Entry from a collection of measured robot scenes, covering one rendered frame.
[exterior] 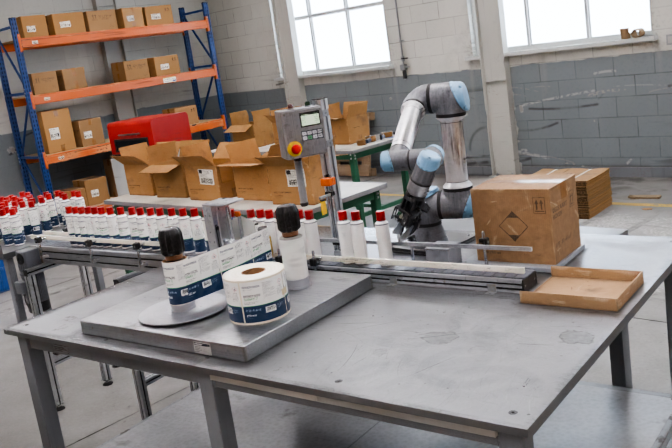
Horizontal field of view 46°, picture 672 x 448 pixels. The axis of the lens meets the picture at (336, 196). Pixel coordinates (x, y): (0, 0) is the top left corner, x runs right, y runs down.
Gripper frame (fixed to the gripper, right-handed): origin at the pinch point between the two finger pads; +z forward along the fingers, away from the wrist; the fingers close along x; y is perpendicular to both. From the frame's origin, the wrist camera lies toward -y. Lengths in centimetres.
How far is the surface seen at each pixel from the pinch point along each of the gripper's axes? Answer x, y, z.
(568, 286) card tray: 58, -4, -16
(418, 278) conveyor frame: 13.7, 5.4, 6.8
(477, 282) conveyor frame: 33.4, 5.3, -4.6
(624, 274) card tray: 71, -13, -26
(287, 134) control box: -60, 0, -12
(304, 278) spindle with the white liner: -16.5, 29.0, 17.7
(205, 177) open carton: -207, -134, 124
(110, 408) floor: -118, 4, 182
